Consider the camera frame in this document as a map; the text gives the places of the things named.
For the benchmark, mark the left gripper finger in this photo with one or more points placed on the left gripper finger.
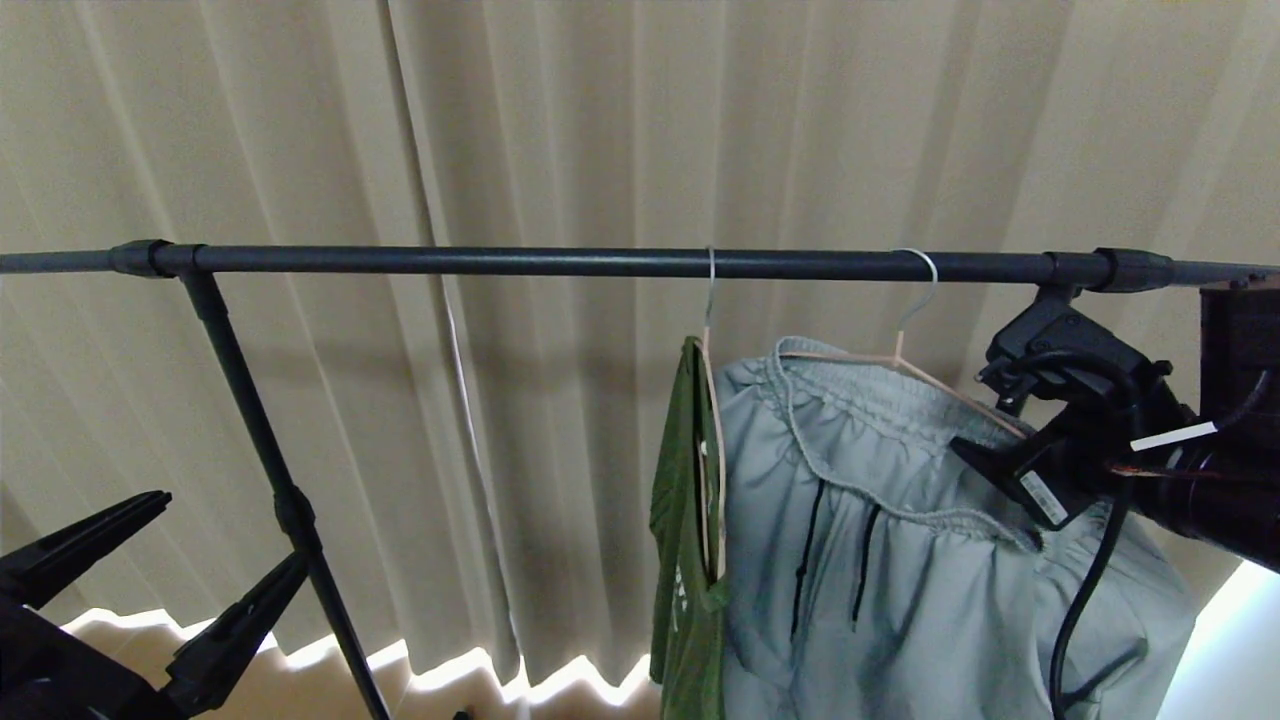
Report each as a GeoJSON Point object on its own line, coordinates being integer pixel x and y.
{"type": "Point", "coordinates": [90, 540]}
{"type": "Point", "coordinates": [240, 630]}

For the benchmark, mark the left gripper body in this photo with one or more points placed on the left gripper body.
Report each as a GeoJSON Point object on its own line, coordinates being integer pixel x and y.
{"type": "Point", "coordinates": [60, 670]}

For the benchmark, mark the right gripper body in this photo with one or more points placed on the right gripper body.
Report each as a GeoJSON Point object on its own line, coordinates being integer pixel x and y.
{"type": "Point", "coordinates": [1080, 460]}

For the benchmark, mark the pale grey shorts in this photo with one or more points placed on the pale grey shorts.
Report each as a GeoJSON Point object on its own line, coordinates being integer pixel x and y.
{"type": "Point", "coordinates": [950, 620]}

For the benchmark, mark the pink clothes hanger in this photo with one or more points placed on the pink clothes hanger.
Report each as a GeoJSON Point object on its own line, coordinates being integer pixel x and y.
{"type": "Point", "coordinates": [718, 450]}
{"type": "Point", "coordinates": [905, 310]}

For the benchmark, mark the green long-sleeved shirt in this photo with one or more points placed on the green long-sleeved shirt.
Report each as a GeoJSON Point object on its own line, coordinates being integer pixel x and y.
{"type": "Point", "coordinates": [685, 560]}

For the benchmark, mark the black clothes rack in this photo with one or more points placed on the black clothes rack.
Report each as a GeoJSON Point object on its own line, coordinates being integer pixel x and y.
{"type": "Point", "coordinates": [600, 262]}

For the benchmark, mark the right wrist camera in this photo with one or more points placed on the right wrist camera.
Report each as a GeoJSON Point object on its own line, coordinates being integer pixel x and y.
{"type": "Point", "coordinates": [1060, 345]}

